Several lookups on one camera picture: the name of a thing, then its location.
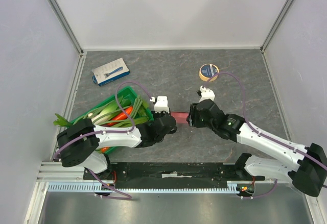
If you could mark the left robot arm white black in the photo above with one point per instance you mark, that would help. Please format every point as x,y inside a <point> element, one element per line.
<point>79,143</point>

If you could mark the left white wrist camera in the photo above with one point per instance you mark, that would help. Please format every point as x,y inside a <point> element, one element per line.
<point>160,104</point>

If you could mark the orange toy carrot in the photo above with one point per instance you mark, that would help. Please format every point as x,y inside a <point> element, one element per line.
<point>121,116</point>

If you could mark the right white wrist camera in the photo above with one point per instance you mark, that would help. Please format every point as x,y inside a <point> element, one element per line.
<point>205,93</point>

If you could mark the green plastic basket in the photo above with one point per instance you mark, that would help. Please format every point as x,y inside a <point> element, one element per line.
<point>124,98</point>

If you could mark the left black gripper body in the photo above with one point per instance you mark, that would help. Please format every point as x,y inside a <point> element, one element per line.
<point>156,116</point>

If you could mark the blue white razor box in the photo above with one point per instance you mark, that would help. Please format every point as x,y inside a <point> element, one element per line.
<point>110,72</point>

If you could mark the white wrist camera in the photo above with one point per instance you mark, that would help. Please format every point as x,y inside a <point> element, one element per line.
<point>205,93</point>
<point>160,104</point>

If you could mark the green toy leek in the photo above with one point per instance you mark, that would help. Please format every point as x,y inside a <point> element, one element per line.
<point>101,114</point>

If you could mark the pink paper box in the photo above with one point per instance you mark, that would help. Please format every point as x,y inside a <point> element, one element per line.
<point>180,117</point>

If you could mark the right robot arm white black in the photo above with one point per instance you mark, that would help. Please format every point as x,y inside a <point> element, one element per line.
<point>303,166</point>

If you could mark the green bean bundle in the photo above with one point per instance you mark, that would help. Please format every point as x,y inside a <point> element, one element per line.
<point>138,114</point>

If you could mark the grey slotted cable duct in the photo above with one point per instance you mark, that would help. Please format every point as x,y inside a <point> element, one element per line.
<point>93,187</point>

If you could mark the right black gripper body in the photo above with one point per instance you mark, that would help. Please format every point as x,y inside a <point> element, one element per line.
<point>192,116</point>

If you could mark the green leafy toy vegetable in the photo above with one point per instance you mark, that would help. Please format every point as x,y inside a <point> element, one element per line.
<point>61,121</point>

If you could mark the masking tape roll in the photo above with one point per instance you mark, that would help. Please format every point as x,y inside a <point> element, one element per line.
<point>207,72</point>

